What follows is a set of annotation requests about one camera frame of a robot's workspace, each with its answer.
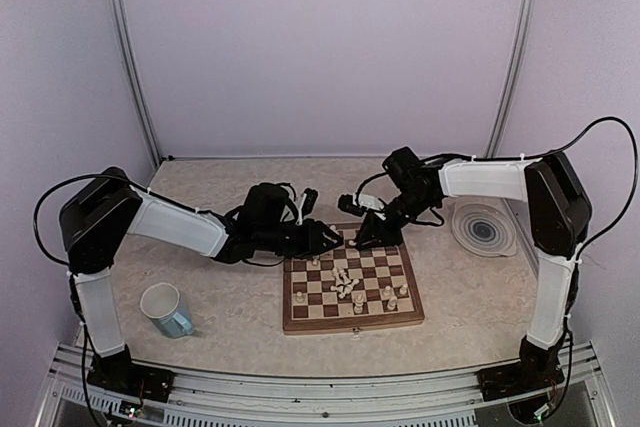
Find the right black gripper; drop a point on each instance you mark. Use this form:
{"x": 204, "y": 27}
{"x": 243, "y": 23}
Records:
{"x": 373, "y": 227}

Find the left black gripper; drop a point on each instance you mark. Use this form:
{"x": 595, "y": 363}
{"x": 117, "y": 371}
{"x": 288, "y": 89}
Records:
{"x": 313, "y": 240}

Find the white chess piece back row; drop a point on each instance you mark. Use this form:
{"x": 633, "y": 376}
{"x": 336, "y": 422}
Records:
{"x": 392, "y": 304}

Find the white chess king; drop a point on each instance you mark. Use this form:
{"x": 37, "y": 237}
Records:
{"x": 358, "y": 303}

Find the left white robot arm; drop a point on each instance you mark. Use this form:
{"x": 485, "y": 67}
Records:
{"x": 111, "y": 207}

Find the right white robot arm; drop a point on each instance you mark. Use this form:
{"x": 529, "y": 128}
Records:
{"x": 558, "y": 213}

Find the white chess pieces pile right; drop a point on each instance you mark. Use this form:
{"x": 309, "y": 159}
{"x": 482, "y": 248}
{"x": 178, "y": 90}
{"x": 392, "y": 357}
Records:
{"x": 343, "y": 283}

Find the wooden chess board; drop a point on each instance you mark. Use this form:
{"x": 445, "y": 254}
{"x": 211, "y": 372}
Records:
{"x": 322, "y": 312}

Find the grey spiral coaster mat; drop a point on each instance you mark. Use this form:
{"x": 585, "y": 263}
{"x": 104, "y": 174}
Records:
{"x": 483, "y": 230}

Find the light blue ceramic mug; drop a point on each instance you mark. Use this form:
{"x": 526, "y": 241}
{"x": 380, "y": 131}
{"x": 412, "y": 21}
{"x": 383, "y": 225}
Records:
{"x": 163, "y": 304}

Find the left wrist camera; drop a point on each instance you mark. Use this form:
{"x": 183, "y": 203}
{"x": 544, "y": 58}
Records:
{"x": 306, "y": 204}

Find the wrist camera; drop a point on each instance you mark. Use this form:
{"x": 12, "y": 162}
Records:
{"x": 360, "y": 204}
{"x": 306, "y": 204}

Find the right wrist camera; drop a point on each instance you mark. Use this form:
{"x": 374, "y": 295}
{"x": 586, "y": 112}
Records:
{"x": 360, "y": 204}

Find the front aluminium rail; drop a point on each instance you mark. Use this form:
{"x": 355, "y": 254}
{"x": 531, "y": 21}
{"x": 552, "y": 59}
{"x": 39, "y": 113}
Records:
{"x": 208, "y": 398}

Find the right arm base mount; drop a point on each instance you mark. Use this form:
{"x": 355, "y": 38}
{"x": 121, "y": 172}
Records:
{"x": 511, "y": 380}

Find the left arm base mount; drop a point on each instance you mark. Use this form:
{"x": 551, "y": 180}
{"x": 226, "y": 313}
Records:
{"x": 142, "y": 382}

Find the right aluminium frame post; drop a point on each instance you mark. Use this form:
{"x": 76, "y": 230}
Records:
{"x": 516, "y": 58}

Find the aluminium frame post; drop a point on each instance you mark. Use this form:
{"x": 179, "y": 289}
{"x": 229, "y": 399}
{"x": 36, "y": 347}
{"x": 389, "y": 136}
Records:
{"x": 516, "y": 58}
{"x": 132, "y": 75}

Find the left aluminium frame post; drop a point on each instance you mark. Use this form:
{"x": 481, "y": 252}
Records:
{"x": 132, "y": 75}

